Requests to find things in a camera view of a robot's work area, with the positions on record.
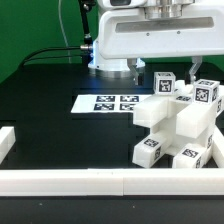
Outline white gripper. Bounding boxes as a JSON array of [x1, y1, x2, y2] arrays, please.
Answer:
[[98, 6, 224, 86]]

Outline white chair seat part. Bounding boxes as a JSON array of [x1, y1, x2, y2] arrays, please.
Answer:
[[156, 99, 224, 164]]

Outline white chair back long part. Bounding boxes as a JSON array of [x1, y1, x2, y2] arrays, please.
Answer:
[[133, 80, 224, 139]]

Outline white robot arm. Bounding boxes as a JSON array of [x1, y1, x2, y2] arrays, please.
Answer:
[[83, 0, 224, 85]]

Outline white marker sheet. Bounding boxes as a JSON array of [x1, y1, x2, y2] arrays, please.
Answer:
[[71, 94, 147, 113]]

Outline black cables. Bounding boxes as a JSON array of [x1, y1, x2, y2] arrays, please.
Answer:
[[20, 0, 94, 67]]

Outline white right rail block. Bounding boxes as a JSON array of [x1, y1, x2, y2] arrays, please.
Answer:
[[212, 128, 224, 168]]

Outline white rail block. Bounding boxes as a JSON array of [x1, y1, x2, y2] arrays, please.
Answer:
[[0, 126, 16, 164], [212, 128, 224, 168]]

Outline grey thin cable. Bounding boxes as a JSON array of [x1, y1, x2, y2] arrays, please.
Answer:
[[58, 0, 73, 64]]

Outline white left rail block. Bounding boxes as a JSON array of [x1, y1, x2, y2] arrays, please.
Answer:
[[0, 126, 16, 164]]

